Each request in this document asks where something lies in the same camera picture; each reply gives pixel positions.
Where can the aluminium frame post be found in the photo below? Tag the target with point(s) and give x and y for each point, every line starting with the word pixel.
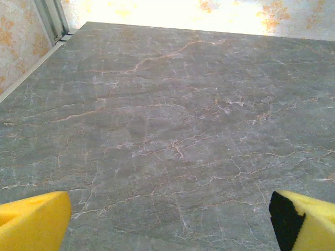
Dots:
pixel 51 18

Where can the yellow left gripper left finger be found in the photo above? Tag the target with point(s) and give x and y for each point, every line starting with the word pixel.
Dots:
pixel 34 222

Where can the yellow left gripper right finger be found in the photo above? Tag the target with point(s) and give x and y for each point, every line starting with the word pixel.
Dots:
pixel 308 225

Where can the aluminium table side rail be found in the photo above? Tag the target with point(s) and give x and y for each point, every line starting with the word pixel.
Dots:
pixel 15 83

